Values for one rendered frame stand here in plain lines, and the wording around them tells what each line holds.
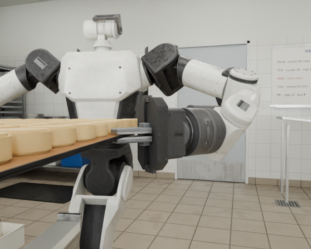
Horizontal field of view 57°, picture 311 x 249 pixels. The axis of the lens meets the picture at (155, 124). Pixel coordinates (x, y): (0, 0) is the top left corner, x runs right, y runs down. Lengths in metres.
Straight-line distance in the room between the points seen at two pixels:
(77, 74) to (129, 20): 4.04
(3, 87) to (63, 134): 0.82
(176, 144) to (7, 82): 0.76
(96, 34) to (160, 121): 0.62
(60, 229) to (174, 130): 0.23
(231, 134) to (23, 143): 0.40
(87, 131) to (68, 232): 0.12
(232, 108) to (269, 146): 3.89
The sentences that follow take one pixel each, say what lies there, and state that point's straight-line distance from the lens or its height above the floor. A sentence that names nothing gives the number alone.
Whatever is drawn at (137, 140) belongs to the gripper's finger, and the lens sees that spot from 0.44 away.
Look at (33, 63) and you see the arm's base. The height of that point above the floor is 1.20.
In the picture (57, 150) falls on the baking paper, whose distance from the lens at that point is 0.27.
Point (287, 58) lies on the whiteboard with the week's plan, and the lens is 4.49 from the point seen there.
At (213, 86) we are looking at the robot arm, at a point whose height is 1.11.
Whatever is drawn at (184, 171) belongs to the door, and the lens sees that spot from 4.59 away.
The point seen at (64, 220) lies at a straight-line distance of 0.39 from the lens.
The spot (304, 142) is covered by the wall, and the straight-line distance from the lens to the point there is 4.50.
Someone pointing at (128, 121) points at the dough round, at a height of 1.02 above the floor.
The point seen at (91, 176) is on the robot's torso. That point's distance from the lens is 0.99.
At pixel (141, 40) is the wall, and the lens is 4.79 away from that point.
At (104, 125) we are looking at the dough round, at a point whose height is 1.01.
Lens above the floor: 1.03
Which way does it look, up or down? 2 degrees down
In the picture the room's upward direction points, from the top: straight up
